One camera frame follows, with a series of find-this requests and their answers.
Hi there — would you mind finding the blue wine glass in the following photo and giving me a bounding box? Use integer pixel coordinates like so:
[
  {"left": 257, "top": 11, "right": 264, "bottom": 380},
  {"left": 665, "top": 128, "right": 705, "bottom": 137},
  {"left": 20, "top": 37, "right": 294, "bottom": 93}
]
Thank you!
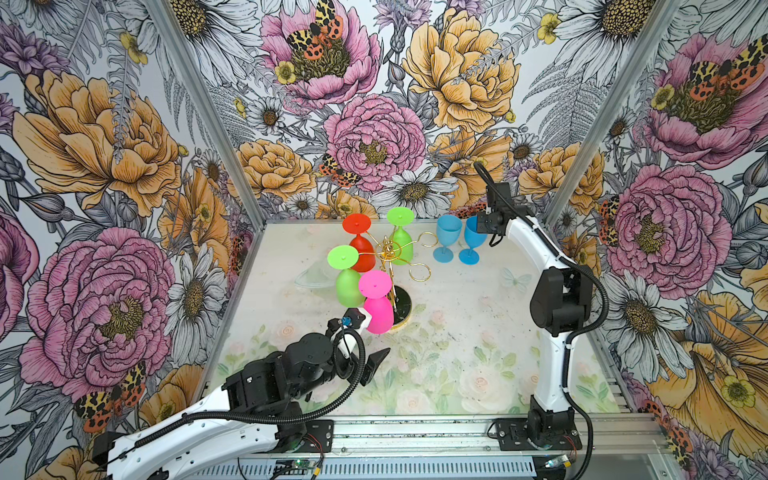
[
  {"left": 459, "top": 216, "right": 487, "bottom": 265},
  {"left": 433, "top": 215, "right": 462, "bottom": 263}
]

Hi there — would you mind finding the blue wine glass front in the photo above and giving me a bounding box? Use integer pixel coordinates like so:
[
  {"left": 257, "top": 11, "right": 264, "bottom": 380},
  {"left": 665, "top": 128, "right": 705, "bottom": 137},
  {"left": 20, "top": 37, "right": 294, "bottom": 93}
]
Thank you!
[{"left": 433, "top": 215, "right": 462, "bottom": 263}]

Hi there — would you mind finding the pink wine glass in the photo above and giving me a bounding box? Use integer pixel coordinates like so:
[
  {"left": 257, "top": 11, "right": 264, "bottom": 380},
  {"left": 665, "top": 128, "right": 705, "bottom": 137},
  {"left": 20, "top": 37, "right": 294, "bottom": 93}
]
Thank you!
[{"left": 359, "top": 270, "right": 394, "bottom": 335}]

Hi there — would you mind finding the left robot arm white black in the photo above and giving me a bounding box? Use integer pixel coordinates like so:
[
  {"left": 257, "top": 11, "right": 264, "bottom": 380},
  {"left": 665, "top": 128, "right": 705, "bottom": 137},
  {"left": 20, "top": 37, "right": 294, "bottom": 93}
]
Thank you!
[{"left": 93, "top": 309, "right": 390, "bottom": 479}]

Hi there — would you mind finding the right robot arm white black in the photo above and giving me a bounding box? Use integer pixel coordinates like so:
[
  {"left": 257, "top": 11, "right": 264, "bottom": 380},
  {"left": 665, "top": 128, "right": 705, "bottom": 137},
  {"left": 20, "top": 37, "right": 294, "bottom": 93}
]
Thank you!
[{"left": 477, "top": 183, "right": 593, "bottom": 449}]

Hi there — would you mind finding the green wine glass front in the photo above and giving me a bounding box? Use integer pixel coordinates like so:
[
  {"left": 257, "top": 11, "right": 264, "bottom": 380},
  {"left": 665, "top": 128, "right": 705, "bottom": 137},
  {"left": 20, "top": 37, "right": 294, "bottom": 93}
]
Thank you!
[{"left": 327, "top": 245, "right": 365, "bottom": 308}]

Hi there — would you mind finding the green wine glass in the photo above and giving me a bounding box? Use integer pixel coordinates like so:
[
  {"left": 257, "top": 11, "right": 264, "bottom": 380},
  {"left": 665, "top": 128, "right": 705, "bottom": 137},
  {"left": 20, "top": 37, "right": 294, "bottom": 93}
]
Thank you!
[
  {"left": 327, "top": 245, "right": 365, "bottom": 308},
  {"left": 387, "top": 207, "right": 415, "bottom": 265}
]

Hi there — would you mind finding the green wine glass rear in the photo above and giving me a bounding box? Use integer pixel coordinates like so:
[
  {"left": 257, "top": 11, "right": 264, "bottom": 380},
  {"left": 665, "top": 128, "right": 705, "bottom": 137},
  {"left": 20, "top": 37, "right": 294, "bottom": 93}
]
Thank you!
[{"left": 387, "top": 207, "right": 415, "bottom": 265}]

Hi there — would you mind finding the red wine glass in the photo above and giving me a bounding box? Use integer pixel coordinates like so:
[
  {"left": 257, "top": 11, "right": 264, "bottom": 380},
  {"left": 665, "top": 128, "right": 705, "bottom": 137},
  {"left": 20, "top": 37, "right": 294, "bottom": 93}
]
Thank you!
[{"left": 342, "top": 213, "right": 376, "bottom": 273}]

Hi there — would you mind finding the small green circuit board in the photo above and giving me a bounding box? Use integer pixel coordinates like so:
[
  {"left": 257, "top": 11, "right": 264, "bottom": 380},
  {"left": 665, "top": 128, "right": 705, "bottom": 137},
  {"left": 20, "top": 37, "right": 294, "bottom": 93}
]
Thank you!
[{"left": 272, "top": 459, "right": 317, "bottom": 479}]

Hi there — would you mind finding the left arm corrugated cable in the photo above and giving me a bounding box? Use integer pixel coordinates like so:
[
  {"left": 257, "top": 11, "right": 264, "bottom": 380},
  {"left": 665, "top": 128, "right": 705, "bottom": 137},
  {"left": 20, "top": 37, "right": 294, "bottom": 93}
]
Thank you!
[{"left": 131, "top": 328, "right": 367, "bottom": 451}]

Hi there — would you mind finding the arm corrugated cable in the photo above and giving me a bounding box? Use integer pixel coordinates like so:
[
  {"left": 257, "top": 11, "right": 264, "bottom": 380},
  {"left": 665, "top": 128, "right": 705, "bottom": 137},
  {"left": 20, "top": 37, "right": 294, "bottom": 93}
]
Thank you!
[
  {"left": 131, "top": 328, "right": 367, "bottom": 451},
  {"left": 472, "top": 161, "right": 610, "bottom": 480}
]

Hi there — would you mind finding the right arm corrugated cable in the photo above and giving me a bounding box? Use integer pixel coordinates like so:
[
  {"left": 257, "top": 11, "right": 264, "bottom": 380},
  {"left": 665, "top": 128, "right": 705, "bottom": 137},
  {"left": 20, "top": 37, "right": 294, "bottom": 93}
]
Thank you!
[{"left": 472, "top": 161, "right": 610, "bottom": 480}]

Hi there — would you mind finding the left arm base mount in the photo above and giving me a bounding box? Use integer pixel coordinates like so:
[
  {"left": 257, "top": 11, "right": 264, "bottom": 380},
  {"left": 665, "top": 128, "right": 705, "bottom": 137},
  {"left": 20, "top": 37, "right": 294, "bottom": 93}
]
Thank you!
[{"left": 262, "top": 420, "right": 335, "bottom": 454}]

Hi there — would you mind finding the gold wire glass rack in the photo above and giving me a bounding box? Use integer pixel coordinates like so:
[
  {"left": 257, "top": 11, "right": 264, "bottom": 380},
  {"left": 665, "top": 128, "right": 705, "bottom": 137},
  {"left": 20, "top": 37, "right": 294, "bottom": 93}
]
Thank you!
[{"left": 374, "top": 228, "right": 437, "bottom": 332}]

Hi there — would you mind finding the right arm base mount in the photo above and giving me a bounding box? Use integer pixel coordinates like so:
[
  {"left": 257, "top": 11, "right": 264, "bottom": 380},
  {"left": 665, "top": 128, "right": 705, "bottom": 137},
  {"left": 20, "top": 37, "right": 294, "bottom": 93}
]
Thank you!
[{"left": 486, "top": 417, "right": 582, "bottom": 451}]

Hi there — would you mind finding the aluminium front rail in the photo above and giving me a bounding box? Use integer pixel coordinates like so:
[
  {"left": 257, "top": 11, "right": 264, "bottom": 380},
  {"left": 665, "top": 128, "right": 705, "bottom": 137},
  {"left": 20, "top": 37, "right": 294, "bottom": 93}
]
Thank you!
[{"left": 149, "top": 413, "right": 673, "bottom": 480}]

